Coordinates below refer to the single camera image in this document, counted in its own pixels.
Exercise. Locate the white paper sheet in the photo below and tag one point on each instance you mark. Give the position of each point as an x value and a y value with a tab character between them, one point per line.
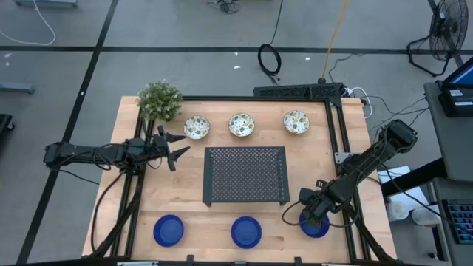
397	173

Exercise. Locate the black keyboard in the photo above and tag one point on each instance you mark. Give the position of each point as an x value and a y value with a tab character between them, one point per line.
462	221

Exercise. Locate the green plant in black pot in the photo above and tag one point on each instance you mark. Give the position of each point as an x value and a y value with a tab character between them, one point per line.
160	99

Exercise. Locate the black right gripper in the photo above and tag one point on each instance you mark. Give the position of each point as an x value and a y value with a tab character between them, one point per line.
314	205

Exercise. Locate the white round lid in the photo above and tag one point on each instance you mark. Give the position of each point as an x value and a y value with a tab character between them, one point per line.
397	210
425	216

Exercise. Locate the black floor fan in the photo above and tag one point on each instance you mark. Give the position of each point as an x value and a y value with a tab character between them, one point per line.
449	29

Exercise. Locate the black laptop with blue screen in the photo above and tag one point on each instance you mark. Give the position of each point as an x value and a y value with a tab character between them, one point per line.
458	99

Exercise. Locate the black aluminium table frame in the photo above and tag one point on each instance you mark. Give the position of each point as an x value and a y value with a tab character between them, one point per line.
295	91

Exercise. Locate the silver metal bracket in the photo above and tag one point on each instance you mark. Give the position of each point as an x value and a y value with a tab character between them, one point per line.
343	158

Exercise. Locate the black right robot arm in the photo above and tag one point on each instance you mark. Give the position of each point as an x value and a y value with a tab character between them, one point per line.
369	159

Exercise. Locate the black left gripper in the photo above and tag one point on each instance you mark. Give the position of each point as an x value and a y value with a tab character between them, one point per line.
160	146

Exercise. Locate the blue plastic bowl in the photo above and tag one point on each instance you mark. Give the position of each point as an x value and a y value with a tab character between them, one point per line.
168	230
246	232
314	232

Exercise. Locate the yellow bowl with patterned inside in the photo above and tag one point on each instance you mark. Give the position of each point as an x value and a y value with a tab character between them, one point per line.
241	125
296	122
197	127

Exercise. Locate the grey desk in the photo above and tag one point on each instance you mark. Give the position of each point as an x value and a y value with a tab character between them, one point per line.
458	147

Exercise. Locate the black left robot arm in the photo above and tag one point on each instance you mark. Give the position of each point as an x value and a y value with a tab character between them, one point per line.
74	151

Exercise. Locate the black perforated metal rack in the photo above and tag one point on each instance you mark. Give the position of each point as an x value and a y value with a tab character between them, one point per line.
245	173

